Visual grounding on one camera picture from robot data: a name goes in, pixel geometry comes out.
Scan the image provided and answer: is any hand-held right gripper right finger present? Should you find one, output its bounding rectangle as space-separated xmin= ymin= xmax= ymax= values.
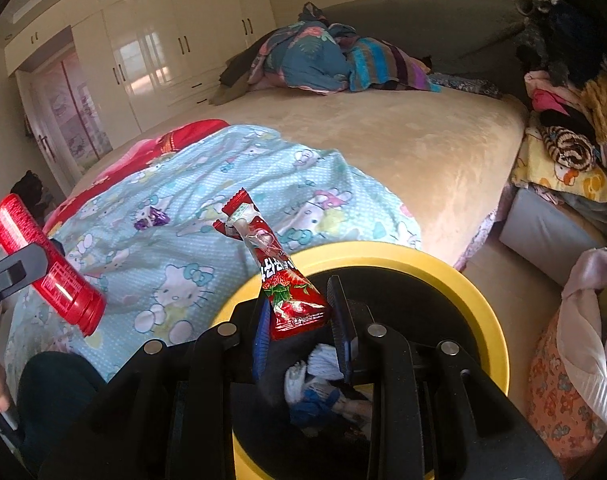
xmin=328 ymin=275 xmax=567 ymax=480

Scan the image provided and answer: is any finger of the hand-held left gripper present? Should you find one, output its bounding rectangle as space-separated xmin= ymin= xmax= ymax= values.
xmin=0 ymin=242 xmax=49 ymax=311

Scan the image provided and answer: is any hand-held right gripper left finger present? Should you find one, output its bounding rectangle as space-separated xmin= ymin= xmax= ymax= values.
xmin=36 ymin=292 xmax=273 ymax=480

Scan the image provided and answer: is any red plastic bottle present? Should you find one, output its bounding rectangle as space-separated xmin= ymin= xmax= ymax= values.
xmin=0 ymin=193 xmax=108 ymax=337

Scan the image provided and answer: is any red snack wrapper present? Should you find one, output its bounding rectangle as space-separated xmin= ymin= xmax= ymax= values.
xmin=212 ymin=187 xmax=331 ymax=342

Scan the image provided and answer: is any clear plastic wrapper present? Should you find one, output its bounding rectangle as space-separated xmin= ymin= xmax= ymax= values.
xmin=331 ymin=390 xmax=374 ymax=428

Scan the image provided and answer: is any yellow trash bin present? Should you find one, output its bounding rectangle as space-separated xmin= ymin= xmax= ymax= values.
xmin=211 ymin=242 xmax=510 ymax=480

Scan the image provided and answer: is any black bag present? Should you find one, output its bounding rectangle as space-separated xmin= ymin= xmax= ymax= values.
xmin=11 ymin=170 xmax=50 ymax=212

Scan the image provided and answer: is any person's dark trouser leg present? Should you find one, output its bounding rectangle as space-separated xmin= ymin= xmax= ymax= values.
xmin=16 ymin=351 xmax=109 ymax=466

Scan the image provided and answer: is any purple candy wrapper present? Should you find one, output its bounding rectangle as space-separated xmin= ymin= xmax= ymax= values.
xmin=135 ymin=206 xmax=170 ymax=233

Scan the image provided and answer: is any pink printed door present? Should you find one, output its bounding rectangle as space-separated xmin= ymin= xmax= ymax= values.
xmin=16 ymin=45 xmax=115 ymax=196

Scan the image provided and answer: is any light blue printed blanket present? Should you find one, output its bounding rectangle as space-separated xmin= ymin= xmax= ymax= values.
xmin=8 ymin=125 xmax=423 ymax=386

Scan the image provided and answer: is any beige bed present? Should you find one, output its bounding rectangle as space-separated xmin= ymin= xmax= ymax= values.
xmin=44 ymin=82 xmax=529 ymax=271

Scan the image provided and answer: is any red and pink blanket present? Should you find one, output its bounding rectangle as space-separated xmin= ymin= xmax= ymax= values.
xmin=44 ymin=119 xmax=230 ymax=233

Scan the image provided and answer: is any orange printed cloth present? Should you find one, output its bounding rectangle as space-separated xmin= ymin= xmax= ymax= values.
xmin=527 ymin=305 xmax=607 ymax=466

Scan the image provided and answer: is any pale pink garment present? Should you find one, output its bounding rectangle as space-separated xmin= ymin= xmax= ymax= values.
xmin=558 ymin=246 xmax=607 ymax=423

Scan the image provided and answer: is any dark olive garment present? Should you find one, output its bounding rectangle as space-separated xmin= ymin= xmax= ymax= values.
xmin=218 ymin=40 xmax=264 ymax=106

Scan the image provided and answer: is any pink pillow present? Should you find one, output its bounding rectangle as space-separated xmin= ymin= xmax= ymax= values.
xmin=248 ymin=67 xmax=344 ymax=97

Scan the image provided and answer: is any striped towel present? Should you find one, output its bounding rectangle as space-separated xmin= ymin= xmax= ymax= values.
xmin=346 ymin=37 xmax=441 ymax=93

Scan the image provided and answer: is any blue floral quilt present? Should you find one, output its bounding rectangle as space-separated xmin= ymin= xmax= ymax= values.
xmin=248 ymin=2 xmax=361 ymax=96

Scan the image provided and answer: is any cream wardrobe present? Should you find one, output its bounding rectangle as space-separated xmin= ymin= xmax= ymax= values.
xmin=4 ymin=0 xmax=277 ymax=151

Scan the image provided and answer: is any dark patterned cloth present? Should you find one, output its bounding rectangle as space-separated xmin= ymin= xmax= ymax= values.
xmin=426 ymin=72 xmax=504 ymax=100

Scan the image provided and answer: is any pile of clothes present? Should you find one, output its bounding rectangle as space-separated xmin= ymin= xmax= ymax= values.
xmin=511 ymin=0 xmax=607 ymax=251

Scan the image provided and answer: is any grey headboard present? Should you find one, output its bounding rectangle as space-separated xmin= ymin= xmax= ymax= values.
xmin=321 ymin=0 xmax=534 ymax=103

